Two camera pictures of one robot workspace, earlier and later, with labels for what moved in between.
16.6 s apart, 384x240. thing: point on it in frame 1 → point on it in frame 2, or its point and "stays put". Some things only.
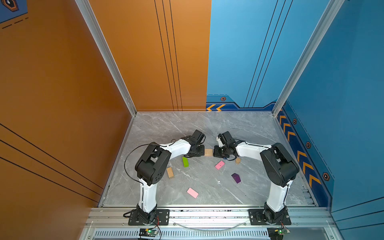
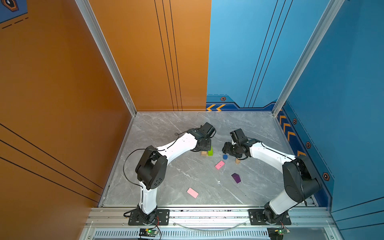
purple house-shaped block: (236, 177) stays put
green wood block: (185, 162) → (210, 153)
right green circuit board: (277, 233) stays put
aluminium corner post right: (331, 10) stays put
